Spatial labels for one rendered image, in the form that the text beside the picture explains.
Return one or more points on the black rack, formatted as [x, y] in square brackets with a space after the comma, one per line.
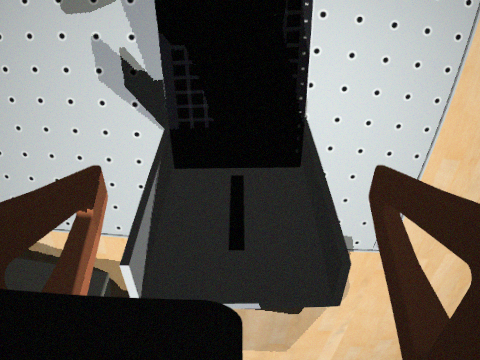
[248, 238]

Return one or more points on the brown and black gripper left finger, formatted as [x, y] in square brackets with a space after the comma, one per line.
[27, 218]

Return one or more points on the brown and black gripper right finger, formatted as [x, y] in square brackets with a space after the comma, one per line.
[453, 221]

